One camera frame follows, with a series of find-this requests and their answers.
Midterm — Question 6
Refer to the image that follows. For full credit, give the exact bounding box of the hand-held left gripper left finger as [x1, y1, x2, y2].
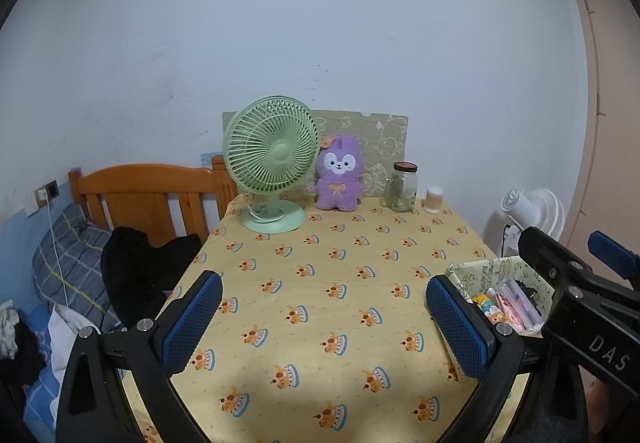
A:
[55, 270, 224, 443]

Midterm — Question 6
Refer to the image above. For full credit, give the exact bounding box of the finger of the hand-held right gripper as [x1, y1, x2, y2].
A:
[517, 226, 640, 319]
[587, 231, 640, 280]

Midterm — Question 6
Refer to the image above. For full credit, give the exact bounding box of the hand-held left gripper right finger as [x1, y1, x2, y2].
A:
[425, 274, 583, 443]

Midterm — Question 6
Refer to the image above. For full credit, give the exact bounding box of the colourful cartoon tissue pack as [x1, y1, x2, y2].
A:
[472, 293, 508, 324]

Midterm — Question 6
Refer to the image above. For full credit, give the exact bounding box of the yellow printed fabric box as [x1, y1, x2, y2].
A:
[444, 257, 556, 381]

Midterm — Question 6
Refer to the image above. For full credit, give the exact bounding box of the clear pink striped pack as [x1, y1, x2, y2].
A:
[495, 279, 543, 335]

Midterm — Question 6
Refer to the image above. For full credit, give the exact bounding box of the white standing fan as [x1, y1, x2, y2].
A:
[500, 188, 566, 256]

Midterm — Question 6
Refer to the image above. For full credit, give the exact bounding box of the black garment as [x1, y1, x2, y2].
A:
[100, 226, 203, 331]

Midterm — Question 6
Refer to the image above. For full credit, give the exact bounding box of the beige door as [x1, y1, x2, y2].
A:
[565, 0, 640, 254]

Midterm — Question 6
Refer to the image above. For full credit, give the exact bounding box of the white cloth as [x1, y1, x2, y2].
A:
[47, 303, 108, 374]

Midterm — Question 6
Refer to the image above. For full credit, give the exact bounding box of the yellow printed tablecloth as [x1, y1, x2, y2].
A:
[120, 198, 531, 443]

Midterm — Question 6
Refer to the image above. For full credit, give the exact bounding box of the grey plaid pillow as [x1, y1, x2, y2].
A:
[32, 203, 123, 331]

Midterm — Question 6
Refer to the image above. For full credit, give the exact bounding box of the glass jar with dark lid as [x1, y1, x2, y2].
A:
[381, 162, 418, 214]

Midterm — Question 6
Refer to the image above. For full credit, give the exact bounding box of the wooden bed headboard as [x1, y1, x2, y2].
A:
[68, 154, 238, 249]

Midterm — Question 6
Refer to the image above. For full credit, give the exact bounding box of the blue bedsheet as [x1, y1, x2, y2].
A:
[22, 308, 66, 443]

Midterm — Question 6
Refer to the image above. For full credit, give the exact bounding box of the dark clothes pile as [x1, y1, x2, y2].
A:
[0, 300, 48, 386]

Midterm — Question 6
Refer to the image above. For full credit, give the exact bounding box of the purple plush toy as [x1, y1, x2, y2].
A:
[314, 134, 364, 212]

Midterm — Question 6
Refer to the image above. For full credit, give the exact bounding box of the green desk fan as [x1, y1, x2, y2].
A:
[222, 96, 320, 235]

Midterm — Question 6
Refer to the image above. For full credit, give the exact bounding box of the green patterned board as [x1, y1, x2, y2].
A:
[222, 109, 409, 201]

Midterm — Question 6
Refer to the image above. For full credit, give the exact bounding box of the white charging cable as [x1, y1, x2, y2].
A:
[47, 205, 71, 309]

